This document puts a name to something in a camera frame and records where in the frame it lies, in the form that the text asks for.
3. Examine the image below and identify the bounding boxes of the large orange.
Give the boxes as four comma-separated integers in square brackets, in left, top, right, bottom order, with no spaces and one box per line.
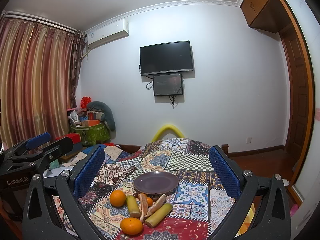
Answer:
[120,217,143,235]
[109,190,126,207]

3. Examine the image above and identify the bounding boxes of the pomelo wedge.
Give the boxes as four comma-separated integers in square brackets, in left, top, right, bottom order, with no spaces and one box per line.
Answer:
[139,193,148,222]
[146,194,167,217]

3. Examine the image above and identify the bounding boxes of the red box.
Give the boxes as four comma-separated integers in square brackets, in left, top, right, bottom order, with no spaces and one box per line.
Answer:
[55,133,82,144]

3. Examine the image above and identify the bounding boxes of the green storage bag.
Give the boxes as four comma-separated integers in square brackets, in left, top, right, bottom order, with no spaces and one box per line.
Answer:
[70,123,110,146]

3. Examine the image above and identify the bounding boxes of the red decoration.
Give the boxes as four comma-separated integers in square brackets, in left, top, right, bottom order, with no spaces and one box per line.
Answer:
[80,96,92,109]

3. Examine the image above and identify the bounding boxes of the grey plush toy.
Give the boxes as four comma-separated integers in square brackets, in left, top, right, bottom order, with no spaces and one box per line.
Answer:
[87,101,116,132]

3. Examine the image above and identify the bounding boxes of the patchwork patterned bedspread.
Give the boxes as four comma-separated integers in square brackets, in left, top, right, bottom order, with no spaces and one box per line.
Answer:
[52,138,256,240]

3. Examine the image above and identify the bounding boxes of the striped red gold curtain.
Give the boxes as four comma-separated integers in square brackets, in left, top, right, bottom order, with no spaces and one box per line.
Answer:
[1,17,86,146]

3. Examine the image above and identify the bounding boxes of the purple plate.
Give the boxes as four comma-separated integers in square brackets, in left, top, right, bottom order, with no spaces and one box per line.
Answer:
[133,171,179,195]

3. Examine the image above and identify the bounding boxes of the small tangerine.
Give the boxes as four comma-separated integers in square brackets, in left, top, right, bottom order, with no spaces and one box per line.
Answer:
[146,197,153,207]

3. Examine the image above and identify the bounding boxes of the white air conditioner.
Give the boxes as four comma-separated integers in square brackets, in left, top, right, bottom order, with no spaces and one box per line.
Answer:
[87,19,129,49]

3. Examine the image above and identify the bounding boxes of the wooden upper cabinet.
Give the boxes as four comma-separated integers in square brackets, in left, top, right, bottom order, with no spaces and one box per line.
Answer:
[241,0,287,33]

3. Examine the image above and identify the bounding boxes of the white wall socket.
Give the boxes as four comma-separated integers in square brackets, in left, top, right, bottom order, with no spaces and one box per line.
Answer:
[246,137,252,144]

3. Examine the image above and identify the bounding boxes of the small black wall monitor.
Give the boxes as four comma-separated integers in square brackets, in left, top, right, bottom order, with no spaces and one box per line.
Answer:
[153,73,183,96]

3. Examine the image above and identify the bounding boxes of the black wall television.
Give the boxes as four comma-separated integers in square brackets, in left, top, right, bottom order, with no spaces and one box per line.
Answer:
[139,41,194,75]

